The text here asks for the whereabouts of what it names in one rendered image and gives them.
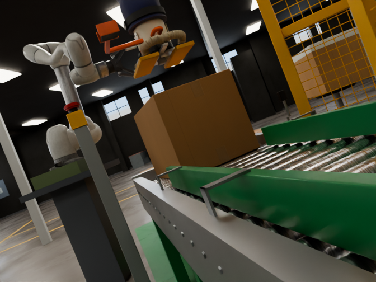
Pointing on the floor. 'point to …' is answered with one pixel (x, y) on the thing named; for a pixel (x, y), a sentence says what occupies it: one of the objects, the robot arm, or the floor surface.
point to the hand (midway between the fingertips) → (139, 57)
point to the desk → (139, 159)
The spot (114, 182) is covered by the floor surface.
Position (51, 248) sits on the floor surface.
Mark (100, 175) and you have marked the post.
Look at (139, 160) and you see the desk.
